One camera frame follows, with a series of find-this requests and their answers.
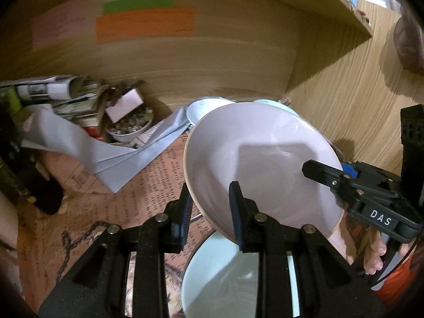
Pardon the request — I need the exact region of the white card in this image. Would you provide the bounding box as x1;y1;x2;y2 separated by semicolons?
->
105;88;144;123

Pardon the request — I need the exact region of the orange sticky note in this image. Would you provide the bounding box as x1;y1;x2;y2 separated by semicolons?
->
95;7;195;44

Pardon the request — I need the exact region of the newspaper print tablecloth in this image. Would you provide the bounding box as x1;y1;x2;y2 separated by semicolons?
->
16;129;365;318

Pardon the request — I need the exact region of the green sticky note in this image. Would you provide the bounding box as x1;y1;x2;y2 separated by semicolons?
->
102;0;175;15

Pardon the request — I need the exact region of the light green bowl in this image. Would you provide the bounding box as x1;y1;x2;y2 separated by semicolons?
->
253;98;299;116

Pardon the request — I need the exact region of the grey paper sheet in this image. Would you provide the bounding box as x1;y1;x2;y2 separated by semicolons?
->
20;106;194;194

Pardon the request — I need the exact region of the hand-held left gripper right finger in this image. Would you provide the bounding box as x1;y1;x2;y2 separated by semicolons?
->
228;181;386;318

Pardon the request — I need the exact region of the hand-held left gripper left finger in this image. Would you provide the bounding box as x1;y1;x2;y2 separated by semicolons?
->
38;182;194;318

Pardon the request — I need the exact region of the small bowl of coins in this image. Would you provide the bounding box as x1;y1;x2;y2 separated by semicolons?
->
105;108;154;144

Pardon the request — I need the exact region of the orange patterned clothing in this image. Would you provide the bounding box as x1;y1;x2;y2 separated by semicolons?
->
374;258;424;310

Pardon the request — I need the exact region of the person's right hand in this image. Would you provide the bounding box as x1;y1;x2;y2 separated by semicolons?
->
363;228;387;276

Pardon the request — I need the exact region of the small white plate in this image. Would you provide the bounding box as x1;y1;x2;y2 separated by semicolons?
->
185;97;236;133

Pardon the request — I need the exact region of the stack of newspapers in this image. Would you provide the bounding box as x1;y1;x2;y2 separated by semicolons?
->
0;74;111;133

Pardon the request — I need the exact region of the pink sticky note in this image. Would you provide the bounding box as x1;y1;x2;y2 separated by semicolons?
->
32;1;86;52

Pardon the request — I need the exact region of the light green plate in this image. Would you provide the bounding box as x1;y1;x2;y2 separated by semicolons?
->
182;230;300;318

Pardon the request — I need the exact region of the dark wine bottle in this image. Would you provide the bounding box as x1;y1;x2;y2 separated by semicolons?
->
0;106;64;216

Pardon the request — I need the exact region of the wooden shelf board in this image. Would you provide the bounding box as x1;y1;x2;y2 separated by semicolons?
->
305;0;375;38

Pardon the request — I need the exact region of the large white bowl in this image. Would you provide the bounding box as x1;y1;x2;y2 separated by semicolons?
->
183;101;346;239

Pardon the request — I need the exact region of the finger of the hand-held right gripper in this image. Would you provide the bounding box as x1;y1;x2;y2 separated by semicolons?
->
302;160;356;193
343;162;398;187

